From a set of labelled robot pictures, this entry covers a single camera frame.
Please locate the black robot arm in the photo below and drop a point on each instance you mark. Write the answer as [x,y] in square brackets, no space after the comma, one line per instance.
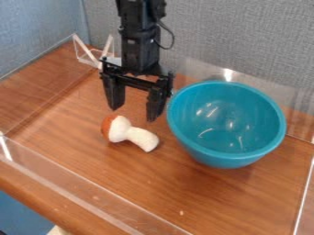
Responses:
[140,15]

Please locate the clear acrylic corner bracket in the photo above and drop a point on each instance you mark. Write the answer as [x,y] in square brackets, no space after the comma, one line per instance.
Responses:
[91,56]

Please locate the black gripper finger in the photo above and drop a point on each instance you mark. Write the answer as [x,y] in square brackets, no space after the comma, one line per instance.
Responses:
[156,99]
[113,90]

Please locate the brown and white toy mushroom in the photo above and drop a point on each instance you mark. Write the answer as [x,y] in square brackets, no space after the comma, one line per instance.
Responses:
[116,130]

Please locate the clear acrylic back barrier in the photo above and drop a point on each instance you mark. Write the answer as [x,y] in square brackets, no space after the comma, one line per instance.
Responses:
[294,99]

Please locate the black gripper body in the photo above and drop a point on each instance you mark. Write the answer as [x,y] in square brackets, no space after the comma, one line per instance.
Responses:
[137,68]

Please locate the clear acrylic barrier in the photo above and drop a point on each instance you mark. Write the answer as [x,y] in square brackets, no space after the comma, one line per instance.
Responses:
[77,204]
[294,99]

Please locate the clear acrylic front barrier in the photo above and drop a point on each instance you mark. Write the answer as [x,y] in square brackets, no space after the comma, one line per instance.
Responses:
[77,204]

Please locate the blue plastic bowl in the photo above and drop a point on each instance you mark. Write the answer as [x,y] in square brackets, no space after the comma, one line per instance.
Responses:
[227,123]

